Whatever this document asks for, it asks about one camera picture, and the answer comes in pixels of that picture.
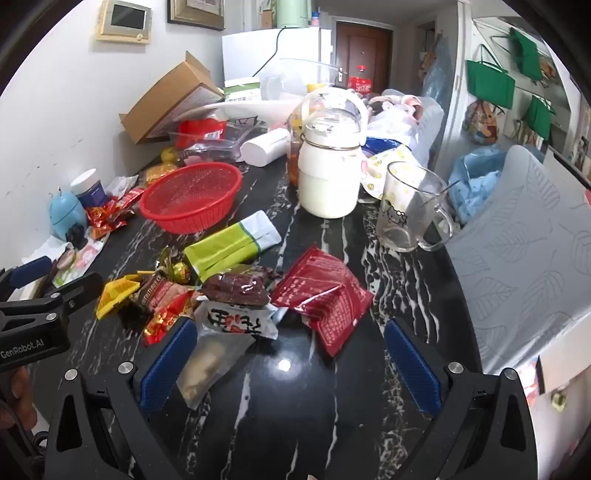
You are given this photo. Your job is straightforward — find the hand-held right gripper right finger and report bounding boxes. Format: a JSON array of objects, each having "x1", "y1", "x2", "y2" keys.
[{"x1": 384, "y1": 318, "x2": 541, "y2": 480}]

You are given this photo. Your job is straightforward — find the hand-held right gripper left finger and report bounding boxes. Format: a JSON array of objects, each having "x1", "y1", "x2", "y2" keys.
[{"x1": 44, "y1": 318, "x2": 199, "y2": 480}]

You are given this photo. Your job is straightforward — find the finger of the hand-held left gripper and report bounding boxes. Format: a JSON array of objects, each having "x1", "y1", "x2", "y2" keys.
[
  {"x1": 0, "y1": 256, "x2": 54, "y2": 301},
  {"x1": 28, "y1": 272, "x2": 105, "y2": 319}
]

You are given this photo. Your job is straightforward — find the yellow snack packet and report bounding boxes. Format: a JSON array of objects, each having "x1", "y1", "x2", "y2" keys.
[{"x1": 95, "y1": 274, "x2": 141, "y2": 320}]

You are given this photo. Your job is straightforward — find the white snack packet black print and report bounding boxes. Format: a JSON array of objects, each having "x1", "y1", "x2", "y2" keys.
[{"x1": 175, "y1": 298, "x2": 279, "y2": 409}]

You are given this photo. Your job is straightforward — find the dark brown snack packet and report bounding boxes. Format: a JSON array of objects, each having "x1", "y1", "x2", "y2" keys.
[{"x1": 201, "y1": 271, "x2": 273, "y2": 308}]

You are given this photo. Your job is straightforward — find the large red snack packet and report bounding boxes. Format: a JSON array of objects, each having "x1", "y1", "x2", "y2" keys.
[{"x1": 270, "y1": 246, "x2": 376, "y2": 357}]

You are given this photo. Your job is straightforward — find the lime green snack packet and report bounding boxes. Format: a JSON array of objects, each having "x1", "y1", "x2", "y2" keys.
[{"x1": 184, "y1": 211, "x2": 282, "y2": 283}]

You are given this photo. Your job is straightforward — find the red plastic basket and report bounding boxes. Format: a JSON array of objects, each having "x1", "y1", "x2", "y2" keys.
[{"x1": 139, "y1": 162, "x2": 244, "y2": 234}]

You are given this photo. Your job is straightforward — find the person's left hand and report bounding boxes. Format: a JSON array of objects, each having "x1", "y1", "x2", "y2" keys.
[{"x1": 0, "y1": 368, "x2": 38, "y2": 431}]

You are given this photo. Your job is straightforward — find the crumpled white paper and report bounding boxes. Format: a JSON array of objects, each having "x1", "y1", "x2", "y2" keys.
[{"x1": 21, "y1": 240, "x2": 70, "y2": 273}]

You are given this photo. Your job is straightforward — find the pink and white packet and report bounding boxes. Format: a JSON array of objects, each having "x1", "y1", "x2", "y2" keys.
[{"x1": 53, "y1": 233, "x2": 112, "y2": 287}]

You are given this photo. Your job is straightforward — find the red orange snack packet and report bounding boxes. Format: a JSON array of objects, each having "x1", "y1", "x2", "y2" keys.
[{"x1": 143, "y1": 305, "x2": 195, "y2": 347}]

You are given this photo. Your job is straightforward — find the black binder clip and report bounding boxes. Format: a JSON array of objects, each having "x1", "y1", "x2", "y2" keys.
[{"x1": 65, "y1": 224, "x2": 88, "y2": 250}]

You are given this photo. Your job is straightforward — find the light blue round gadget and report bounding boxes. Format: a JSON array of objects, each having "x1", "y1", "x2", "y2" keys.
[{"x1": 48, "y1": 186, "x2": 88, "y2": 241}]

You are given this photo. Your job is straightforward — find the pile of small red sachets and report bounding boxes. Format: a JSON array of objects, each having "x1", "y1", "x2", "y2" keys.
[{"x1": 85, "y1": 187, "x2": 139, "y2": 232}]

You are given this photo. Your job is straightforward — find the foil wrapped lollipop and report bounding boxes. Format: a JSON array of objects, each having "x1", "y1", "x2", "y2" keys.
[{"x1": 156, "y1": 247, "x2": 192, "y2": 284}]

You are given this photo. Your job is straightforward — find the dark blue jar white lid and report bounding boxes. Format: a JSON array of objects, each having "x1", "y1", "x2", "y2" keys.
[{"x1": 71, "y1": 169, "x2": 110, "y2": 209}]

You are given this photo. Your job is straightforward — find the clear empty wrapper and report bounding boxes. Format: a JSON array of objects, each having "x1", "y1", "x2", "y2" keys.
[{"x1": 106, "y1": 175, "x2": 139, "y2": 197}]

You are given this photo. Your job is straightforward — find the gold foil packet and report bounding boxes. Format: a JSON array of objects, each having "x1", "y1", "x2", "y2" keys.
[{"x1": 141, "y1": 162, "x2": 178, "y2": 185}]

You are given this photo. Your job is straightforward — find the glass mug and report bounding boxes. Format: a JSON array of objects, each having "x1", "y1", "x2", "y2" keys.
[{"x1": 375, "y1": 161, "x2": 455, "y2": 252}]

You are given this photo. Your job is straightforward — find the grey leaf print chair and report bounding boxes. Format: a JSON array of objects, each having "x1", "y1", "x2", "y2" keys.
[{"x1": 443, "y1": 144, "x2": 591, "y2": 374}]

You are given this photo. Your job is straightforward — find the metal spoon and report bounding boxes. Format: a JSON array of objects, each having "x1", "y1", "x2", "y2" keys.
[{"x1": 416, "y1": 179, "x2": 460, "y2": 208}]

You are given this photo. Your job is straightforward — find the blue plastic bag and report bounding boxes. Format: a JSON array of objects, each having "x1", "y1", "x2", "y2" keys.
[{"x1": 448, "y1": 147, "x2": 509, "y2": 224}]

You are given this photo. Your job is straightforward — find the cream white kettle jug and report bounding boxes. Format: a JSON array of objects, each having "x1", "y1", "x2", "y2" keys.
[{"x1": 297, "y1": 89, "x2": 370, "y2": 219}]

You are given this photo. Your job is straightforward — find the red bag in container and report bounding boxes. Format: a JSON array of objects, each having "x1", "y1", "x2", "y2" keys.
[{"x1": 178, "y1": 119, "x2": 228, "y2": 148}]

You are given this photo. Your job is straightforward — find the yellow smiley print cloth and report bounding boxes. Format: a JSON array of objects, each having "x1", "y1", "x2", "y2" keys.
[{"x1": 360, "y1": 145, "x2": 416, "y2": 195}]

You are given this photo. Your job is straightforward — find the cardboard box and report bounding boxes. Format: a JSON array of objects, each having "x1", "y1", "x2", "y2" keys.
[{"x1": 119, "y1": 51, "x2": 225, "y2": 145}]

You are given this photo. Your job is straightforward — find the clear plastic container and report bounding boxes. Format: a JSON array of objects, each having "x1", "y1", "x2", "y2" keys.
[{"x1": 168, "y1": 117, "x2": 269, "y2": 162}]

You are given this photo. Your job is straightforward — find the white tissue roll pack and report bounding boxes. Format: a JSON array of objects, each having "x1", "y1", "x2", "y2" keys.
[{"x1": 241, "y1": 128, "x2": 291, "y2": 167}]

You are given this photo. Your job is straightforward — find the orange fruit jar yellow lid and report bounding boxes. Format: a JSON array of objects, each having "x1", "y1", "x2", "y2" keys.
[{"x1": 286, "y1": 83, "x2": 324, "y2": 188}]

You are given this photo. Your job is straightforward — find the white plastic bags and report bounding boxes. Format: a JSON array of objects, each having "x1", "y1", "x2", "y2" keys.
[{"x1": 365, "y1": 88, "x2": 444, "y2": 153}]

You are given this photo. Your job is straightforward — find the cartoon print hanging bag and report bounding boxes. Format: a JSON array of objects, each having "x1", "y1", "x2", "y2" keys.
[{"x1": 463, "y1": 100, "x2": 499, "y2": 146}]

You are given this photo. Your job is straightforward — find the white plate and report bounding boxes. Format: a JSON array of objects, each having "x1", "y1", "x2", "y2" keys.
[{"x1": 178, "y1": 99, "x2": 305, "y2": 123}]

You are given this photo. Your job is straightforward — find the green and white box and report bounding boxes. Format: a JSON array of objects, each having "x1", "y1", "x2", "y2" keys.
[{"x1": 224, "y1": 78, "x2": 262, "y2": 103}]

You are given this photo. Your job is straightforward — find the green tote bag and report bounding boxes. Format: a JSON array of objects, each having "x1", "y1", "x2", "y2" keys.
[
  {"x1": 524, "y1": 95, "x2": 557, "y2": 141},
  {"x1": 508, "y1": 28, "x2": 542, "y2": 80},
  {"x1": 466, "y1": 45, "x2": 515, "y2": 109}
]

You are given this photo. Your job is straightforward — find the red cola bottle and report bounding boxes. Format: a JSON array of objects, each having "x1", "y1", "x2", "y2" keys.
[{"x1": 347, "y1": 65, "x2": 374, "y2": 95}]

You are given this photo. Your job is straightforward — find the white fridge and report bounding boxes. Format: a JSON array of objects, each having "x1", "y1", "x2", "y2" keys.
[{"x1": 222, "y1": 28, "x2": 334, "y2": 88}]

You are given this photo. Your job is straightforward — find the framed picture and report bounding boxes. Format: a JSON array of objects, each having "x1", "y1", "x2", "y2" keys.
[{"x1": 167, "y1": 0, "x2": 227, "y2": 32}]

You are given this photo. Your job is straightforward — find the large clear plastic box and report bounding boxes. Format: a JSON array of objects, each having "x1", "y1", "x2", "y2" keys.
[{"x1": 259, "y1": 58, "x2": 340, "y2": 100}]

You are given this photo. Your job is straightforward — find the brown door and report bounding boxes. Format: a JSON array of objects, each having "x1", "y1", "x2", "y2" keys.
[{"x1": 335, "y1": 22, "x2": 394, "y2": 93}]

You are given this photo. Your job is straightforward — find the pale green kettle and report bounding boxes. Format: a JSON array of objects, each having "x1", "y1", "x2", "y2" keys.
[{"x1": 276, "y1": 0, "x2": 311, "y2": 29}]

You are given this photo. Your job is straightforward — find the wall intercom panel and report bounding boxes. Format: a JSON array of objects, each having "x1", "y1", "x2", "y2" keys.
[{"x1": 96, "y1": 0, "x2": 153, "y2": 45}]

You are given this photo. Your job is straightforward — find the black fridge cable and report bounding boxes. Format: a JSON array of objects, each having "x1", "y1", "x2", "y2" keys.
[{"x1": 252, "y1": 28, "x2": 284, "y2": 77}]

